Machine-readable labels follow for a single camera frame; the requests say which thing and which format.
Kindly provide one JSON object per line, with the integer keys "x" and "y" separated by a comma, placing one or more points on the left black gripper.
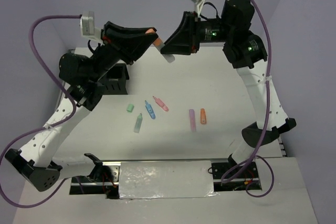
{"x": 130, "y": 45}

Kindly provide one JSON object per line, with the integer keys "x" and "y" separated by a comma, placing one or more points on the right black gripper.
{"x": 187, "y": 36}

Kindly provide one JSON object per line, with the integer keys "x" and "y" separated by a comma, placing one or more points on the orange tip grey highlighter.
{"x": 168, "y": 57}

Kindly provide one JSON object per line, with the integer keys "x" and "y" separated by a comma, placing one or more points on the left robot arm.
{"x": 35, "y": 160}

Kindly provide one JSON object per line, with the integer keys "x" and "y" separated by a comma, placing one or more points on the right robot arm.
{"x": 247, "y": 54}

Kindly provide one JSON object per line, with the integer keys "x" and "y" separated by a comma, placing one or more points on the black slotted organizer box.
{"x": 115, "y": 80}

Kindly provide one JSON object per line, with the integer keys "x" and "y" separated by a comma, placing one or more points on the pink highlighter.
{"x": 161, "y": 104}

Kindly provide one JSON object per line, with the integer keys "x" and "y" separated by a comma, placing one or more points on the purple highlighter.
{"x": 192, "y": 120}

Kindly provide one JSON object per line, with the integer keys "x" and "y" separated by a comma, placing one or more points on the green marker cap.
{"x": 130, "y": 108}

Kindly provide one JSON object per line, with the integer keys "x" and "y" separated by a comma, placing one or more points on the blue highlighter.
{"x": 150, "y": 110}

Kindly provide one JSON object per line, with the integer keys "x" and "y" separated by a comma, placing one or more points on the green highlighter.
{"x": 138, "y": 123}

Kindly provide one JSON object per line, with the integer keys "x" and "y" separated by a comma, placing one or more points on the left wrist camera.
{"x": 88, "y": 28}

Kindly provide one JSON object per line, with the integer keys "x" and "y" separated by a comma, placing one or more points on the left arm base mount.
{"x": 103, "y": 181}

